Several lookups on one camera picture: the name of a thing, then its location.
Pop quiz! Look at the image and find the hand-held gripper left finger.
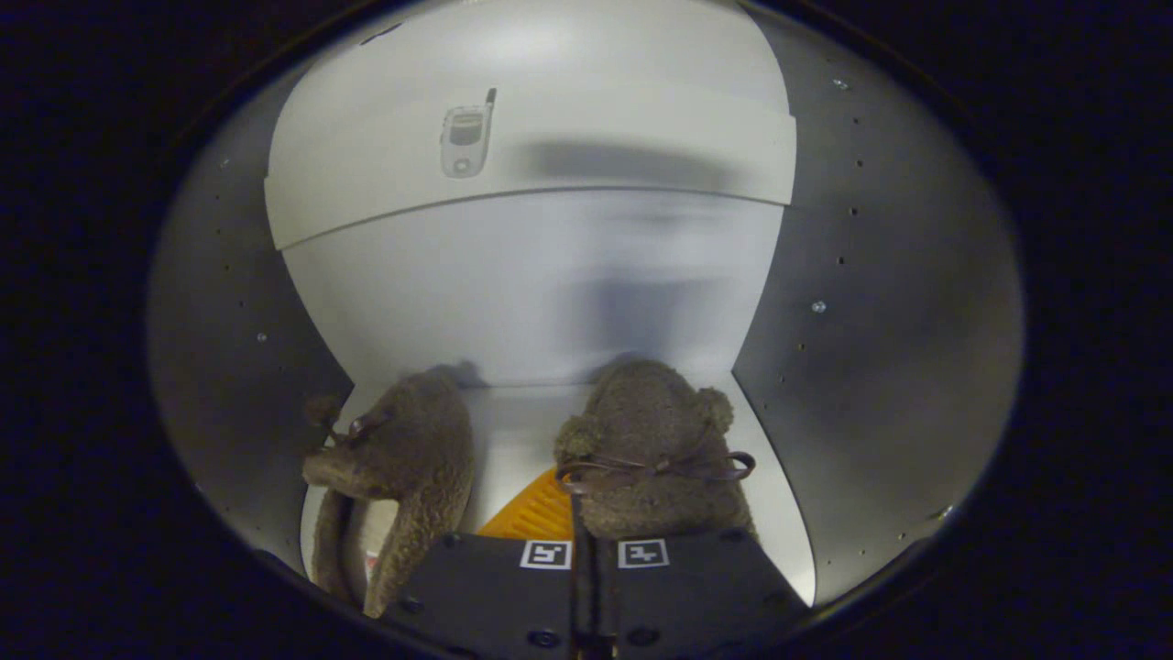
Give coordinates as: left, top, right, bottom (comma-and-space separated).
380, 467, 587, 660

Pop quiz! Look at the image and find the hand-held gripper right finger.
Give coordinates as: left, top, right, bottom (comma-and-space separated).
586, 527, 812, 660

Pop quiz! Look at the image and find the brown plush shoe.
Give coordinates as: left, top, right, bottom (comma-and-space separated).
554, 357, 758, 542
302, 365, 477, 618

